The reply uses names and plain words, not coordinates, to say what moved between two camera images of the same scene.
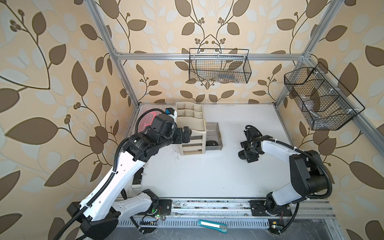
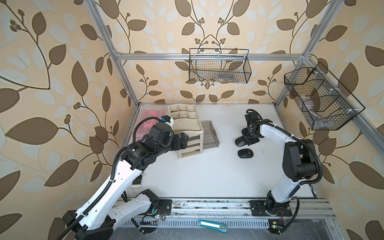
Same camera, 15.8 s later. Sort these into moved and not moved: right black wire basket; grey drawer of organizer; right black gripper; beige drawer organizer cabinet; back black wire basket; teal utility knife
Moved: beige drawer organizer cabinet; right black gripper; grey drawer of organizer
Not moved: right black wire basket; back black wire basket; teal utility knife
